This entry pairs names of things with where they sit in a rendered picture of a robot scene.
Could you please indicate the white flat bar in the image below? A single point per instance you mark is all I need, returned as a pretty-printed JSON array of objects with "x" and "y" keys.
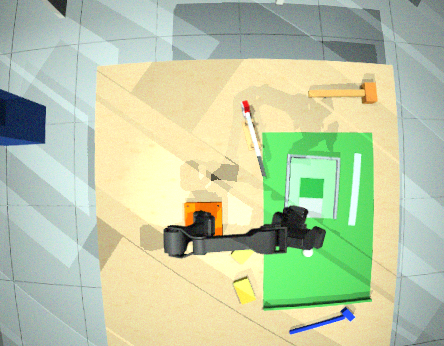
[{"x": 355, "y": 189}]

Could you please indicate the blue putter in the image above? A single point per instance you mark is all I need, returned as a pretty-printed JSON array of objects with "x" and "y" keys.
[{"x": 345, "y": 312}]

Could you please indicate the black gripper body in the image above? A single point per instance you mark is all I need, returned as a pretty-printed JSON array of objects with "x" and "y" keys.
[{"x": 278, "y": 218}]

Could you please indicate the yellow rectangular block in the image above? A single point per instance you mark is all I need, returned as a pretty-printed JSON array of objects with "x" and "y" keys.
[
  {"x": 242, "y": 255},
  {"x": 244, "y": 290}
]

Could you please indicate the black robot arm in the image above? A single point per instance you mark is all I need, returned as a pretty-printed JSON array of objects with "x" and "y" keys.
[{"x": 262, "y": 240}]

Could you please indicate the white golf ball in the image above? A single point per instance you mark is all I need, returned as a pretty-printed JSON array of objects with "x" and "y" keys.
[{"x": 308, "y": 253}]

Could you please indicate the green flat mat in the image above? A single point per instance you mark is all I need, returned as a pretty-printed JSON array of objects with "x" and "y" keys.
[{"x": 341, "y": 268}]

